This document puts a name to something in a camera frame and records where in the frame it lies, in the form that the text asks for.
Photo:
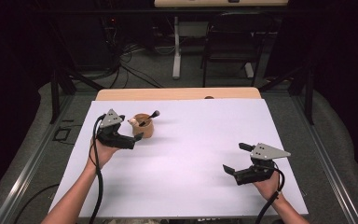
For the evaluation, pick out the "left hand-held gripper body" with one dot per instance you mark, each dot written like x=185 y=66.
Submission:
x=110 y=119

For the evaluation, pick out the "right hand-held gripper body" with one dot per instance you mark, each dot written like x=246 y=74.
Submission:
x=267 y=152

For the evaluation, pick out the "wooden cup with animal figure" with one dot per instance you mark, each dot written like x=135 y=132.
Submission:
x=147 y=130

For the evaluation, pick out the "black makeup brush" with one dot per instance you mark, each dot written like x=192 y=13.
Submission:
x=150 y=117

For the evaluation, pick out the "person's right hand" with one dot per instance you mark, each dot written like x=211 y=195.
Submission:
x=268 y=188

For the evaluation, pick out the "person's left hand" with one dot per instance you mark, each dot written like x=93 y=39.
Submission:
x=104 y=155

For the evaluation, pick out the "light wooden table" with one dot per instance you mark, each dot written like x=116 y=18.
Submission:
x=167 y=94

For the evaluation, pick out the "white table sheet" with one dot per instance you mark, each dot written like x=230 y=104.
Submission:
x=180 y=186

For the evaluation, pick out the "white desk foot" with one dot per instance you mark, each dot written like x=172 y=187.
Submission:
x=249 y=70

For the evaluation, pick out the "white desk leg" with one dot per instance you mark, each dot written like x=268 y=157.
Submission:
x=176 y=53

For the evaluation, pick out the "black folding chair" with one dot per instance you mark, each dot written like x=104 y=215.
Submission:
x=233 y=40

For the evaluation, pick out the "light wooden desk top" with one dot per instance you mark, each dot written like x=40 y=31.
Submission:
x=220 y=3

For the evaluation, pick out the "black metal stand frame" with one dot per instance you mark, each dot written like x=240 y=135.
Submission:
x=55 y=99
x=308 y=96

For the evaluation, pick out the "aluminium floor rail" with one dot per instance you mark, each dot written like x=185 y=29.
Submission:
x=329 y=161
x=24 y=174

